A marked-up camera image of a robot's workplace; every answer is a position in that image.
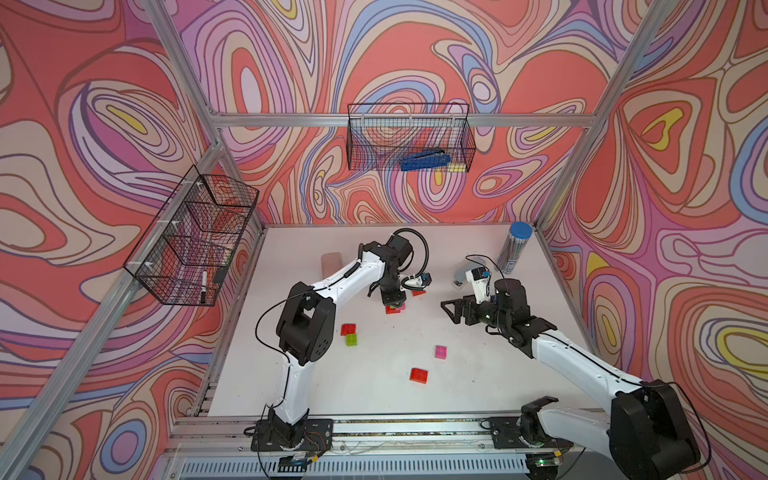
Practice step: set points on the red lego brick front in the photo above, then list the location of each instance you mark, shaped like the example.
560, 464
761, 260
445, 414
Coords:
419, 375

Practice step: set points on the blue object in basket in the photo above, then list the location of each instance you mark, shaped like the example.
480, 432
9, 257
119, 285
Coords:
425, 160

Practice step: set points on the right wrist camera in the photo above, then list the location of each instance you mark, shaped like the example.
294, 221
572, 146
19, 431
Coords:
480, 280

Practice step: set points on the black wire basket wall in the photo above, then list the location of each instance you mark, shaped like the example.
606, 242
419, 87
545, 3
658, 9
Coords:
199, 227
380, 135

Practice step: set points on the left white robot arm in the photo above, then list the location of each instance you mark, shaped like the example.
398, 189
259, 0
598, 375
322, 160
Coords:
306, 328

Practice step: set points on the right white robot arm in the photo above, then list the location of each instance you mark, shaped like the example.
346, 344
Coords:
641, 425

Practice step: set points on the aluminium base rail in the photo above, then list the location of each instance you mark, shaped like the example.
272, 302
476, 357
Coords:
379, 446

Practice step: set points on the black marker in basket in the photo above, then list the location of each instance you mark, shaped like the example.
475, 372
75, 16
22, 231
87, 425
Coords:
203, 284

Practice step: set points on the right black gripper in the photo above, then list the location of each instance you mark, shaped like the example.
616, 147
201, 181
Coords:
469, 303

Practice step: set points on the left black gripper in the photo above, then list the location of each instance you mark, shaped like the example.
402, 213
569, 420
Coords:
397, 299

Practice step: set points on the pink plastic case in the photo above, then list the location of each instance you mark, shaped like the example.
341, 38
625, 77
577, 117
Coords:
331, 263

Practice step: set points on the grey small case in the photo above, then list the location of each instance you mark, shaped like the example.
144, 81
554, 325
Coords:
459, 278

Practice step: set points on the blue capped clear cylinder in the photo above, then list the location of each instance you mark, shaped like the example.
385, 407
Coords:
517, 237

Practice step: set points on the black wire basket back wall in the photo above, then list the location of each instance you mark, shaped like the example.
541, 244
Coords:
380, 135

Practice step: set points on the black wire basket left wall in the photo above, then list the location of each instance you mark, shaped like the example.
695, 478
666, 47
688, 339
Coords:
199, 227

